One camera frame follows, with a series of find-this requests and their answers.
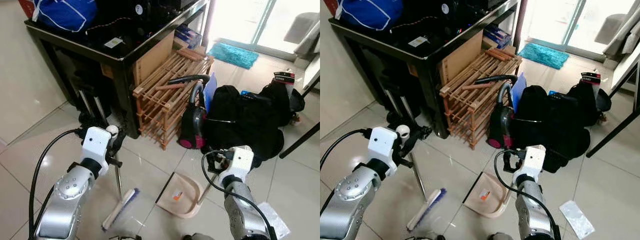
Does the beige plastic dustpan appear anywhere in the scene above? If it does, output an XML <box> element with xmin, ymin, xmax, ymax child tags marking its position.
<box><xmin>463</xmin><ymin>170</ymin><xmax>521</xmax><ymax>219</ymax></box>
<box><xmin>156</xmin><ymin>167</ymin><xmax>221</xmax><ymax>219</ymax></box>

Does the broom with blue-white bristles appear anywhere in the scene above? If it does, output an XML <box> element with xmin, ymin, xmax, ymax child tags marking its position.
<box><xmin>396</xmin><ymin>125</ymin><xmax>447</xmax><ymax>232</ymax></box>
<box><xmin>102</xmin><ymin>125</ymin><xmax>141</xmax><ymax>232</ymax></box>

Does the teal shaggy floor mat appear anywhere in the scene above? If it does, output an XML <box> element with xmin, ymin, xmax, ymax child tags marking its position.
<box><xmin>517</xmin><ymin>42</ymin><xmax>570</xmax><ymax>70</ymax></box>
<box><xmin>207</xmin><ymin>42</ymin><xmax>260</xmax><ymax>70</ymax></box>

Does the black and magenta vacuum cleaner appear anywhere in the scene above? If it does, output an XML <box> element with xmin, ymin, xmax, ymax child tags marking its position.
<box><xmin>475</xmin><ymin>74</ymin><xmax>518</xmax><ymax>150</ymax></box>
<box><xmin>167</xmin><ymin>74</ymin><xmax>212</xmax><ymax>150</ymax></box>

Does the black suitcase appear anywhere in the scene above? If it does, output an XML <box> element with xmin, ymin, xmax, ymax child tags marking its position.
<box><xmin>367</xmin><ymin>50</ymin><xmax>426</xmax><ymax>131</ymax></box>
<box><xmin>55</xmin><ymin>50</ymin><xmax>116</xmax><ymax>131</ymax></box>

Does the blue plastic folder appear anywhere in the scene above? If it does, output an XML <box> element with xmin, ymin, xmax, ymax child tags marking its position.
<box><xmin>510</xmin><ymin>72</ymin><xmax>528</xmax><ymax>113</ymax></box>
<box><xmin>202</xmin><ymin>72</ymin><xmax>218</xmax><ymax>113</ymax></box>

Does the wooden slatted shoe rack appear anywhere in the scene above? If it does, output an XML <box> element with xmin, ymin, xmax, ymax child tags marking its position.
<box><xmin>132</xmin><ymin>47</ymin><xmax>215</xmax><ymax>151</ymax></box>
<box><xmin>439</xmin><ymin>47</ymin><xmax>523</xmax><ymax>151</ymax></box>

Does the clear plastic wrapper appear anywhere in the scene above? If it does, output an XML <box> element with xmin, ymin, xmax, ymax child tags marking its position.
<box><xmin>257</xmin><ymin>201</ymin><xmax>292</xmax><ymax>240</ymax></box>
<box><xmin>559</xmin><ymin>200</ymin><xmax>596</xmax><ymax>240</ymax></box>

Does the white table with black legs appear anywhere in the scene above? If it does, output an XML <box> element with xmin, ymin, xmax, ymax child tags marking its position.
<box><xmin>279</xmin><ymin>55</ymin><xmax>321</xmax><ymax>159</ymax></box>
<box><xmin>586</xmin><ymin>50</ymin><xmax>640</xmax><ymax>158</ymax></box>

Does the black bag with red tag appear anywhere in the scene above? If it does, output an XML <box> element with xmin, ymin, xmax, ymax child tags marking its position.
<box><xmin>567</xmin><ymin>71</ymin><xmax>612</xmax><ymax>127</ymax></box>
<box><xmin>260</xmin><ymin>71</ymin><xmax>306</xmax><ymax>127</ymax></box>

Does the brown cardboard sheet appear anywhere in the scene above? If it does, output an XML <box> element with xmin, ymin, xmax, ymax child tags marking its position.
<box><xmin>439</xmin><ymin>31</ymin><xmax>485</xmax><ymax>86</ymax></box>
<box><xmin>132</xmin><ymin>31</ymin><xmax>176</xmax><ymax>86</ymax></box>

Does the glossy black table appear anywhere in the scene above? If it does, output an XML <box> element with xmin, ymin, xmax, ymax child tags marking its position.
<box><xmin>25</xmin><ymin>0</ymin><xmax>211</xmax><ymax>140</ymax></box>
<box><xmin>328</xmin><ymin>0</ymin><xmax>521</xmax><ymax>140</ymax></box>

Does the blue printed box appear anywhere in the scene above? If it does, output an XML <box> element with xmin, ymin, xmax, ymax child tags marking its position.
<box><xmin>175</xmin><ymin>25</ymin><xmax>203</xmax><ymax>49</ymax></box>
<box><xmin>482</xmin><ymin>25</ymin><xmax>513</xmax><ymax>49</ymax></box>

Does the blue fabric bag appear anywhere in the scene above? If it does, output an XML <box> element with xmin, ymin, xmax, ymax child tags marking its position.
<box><xmin>31</xmin><ymin>0</ymin><xmax>98</xmax><ymax>33</ymax></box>
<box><xmin>334</xmin><ymin>0</ymin><xmax>405</xmax><ymax>32</ymax></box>

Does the sliding glass door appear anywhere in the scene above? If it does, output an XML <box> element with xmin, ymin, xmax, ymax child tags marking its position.
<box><xmin>520</xmin><ymin>0</ymin><xmax>640</xmax><ymax>51</ymax></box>
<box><xmin>210</xmin><ymin>0</ymin><xmax>321</xmax><ymax>53</ymax></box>

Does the grey armchair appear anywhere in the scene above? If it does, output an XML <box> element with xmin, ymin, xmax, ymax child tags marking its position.
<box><xmin>285</xmin><ymin>12</ymin><xmax>321</xmax><ymax>58</ymax></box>
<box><xmin>595</xmin><ymin>12</ymin><xmax>640</xmax><ymax>56</ymax></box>

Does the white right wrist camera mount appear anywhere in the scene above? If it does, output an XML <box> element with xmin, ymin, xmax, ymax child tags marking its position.
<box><xmin>522</xmin><ymin>145</ymin><xmax>547</xmax><ymax>182</ymax></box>
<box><xmin>230</xmin><ymin>145</ymin><xmax>255</xmax><ymax>182</ymax></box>

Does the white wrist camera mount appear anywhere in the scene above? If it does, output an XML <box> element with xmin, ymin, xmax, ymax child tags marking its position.
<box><xmin>522</xmin><ymin>145</ymin><xmax>547</xmax><ymax>182</ymax></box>
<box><xmin>230</xmin><ymin>145</ymin><xmax>255</xmax><ymax>182</ymax></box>
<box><xmin>81</xmin><ymin>126</ymin><xmax>112</xmax><ymax>176</ymax></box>
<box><xmin>368</xmin><ymin>126</ymin><xmax>399</xmax><ymax>169</ymax></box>

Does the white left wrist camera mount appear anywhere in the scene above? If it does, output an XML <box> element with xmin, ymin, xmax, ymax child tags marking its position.
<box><xmin>81</xmin><ymin>126</ymin><xmax>112</xmax><ymax>176</ymax></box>
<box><xmin>368</xmin><ymin>126</ymin><xmax>399</xmax><ymax>169</ymax></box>

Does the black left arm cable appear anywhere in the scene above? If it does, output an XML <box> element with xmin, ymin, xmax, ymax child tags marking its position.
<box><xmin>28</xmin><ymin>128</ymin><xmax>83</xmax><ymax>238</ymax></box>
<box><xmin>320</xmin><ymin>128</ymin><xmax>371</xmax><ymax>171</ymax></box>

